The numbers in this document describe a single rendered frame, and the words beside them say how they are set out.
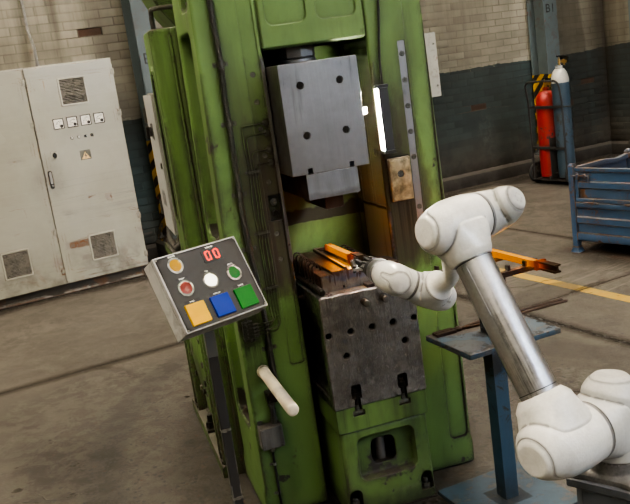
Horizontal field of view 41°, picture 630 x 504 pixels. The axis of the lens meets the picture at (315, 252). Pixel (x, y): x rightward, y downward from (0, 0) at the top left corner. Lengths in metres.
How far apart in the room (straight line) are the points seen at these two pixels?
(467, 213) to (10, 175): 6.24
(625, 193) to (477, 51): 4.68
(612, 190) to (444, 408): 3.54
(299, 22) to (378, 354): 1.27
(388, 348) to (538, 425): 1.21
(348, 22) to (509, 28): 8.15
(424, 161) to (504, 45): 7.94
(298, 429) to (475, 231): 1.52
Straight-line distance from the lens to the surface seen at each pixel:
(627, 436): 2.29
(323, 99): 3.09
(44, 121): 8.09
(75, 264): 8.22
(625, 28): 12.22
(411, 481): 3.49
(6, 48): 8.72
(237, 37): 3.16
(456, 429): 3.72
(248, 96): 3.16
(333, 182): 3.11
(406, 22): 3.37
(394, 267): 2.72
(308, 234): 3.61
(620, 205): 6.79
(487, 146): 11.09
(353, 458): 3.35
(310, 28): 3.23
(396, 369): 3.28
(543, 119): 10.46
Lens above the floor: 1.74
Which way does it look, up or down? 12 degrees down
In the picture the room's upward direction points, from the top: 8 degrees counter-clockwise
